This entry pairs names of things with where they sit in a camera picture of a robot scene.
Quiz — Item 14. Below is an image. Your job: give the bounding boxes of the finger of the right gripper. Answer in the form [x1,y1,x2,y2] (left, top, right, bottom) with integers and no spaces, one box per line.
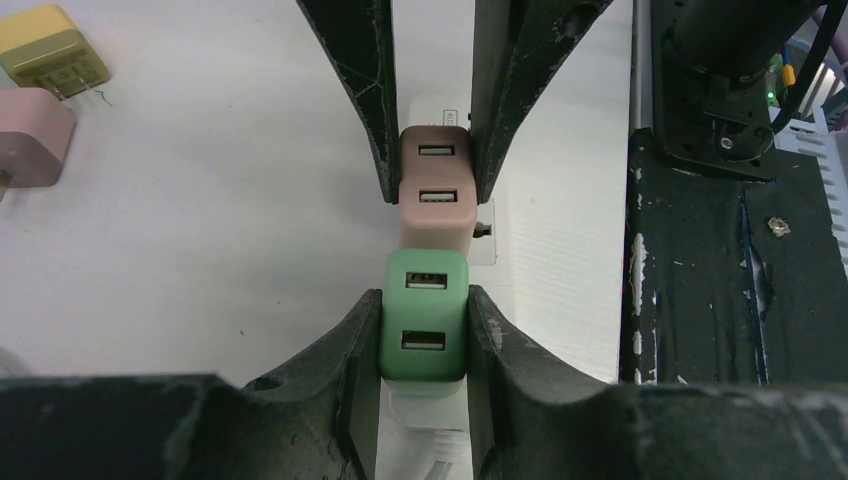
[298,0,401,204]
[470,0,612,204]

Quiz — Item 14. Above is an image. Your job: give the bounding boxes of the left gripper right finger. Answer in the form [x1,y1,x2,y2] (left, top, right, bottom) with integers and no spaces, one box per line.
[467,285,847,479]

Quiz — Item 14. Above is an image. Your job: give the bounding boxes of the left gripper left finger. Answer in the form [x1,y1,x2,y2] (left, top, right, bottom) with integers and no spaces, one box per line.
[1,290,382,479]

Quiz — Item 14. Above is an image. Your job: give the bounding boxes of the white power strip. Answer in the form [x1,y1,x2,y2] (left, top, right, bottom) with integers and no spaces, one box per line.
[378,94,479,479]

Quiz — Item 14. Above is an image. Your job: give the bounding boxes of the green plug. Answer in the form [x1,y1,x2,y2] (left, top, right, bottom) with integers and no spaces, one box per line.
[379,248,469,382]

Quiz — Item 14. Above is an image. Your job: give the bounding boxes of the yellow charger plug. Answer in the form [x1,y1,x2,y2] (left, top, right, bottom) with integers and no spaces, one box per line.
[1,3,111,100]

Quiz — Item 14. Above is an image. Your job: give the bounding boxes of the pink charger plug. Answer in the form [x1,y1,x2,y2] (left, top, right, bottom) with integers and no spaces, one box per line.
[1,87,76,194]

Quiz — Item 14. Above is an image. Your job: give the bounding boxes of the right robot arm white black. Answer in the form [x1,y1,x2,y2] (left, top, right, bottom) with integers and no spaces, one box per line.
[300,0,847,204]

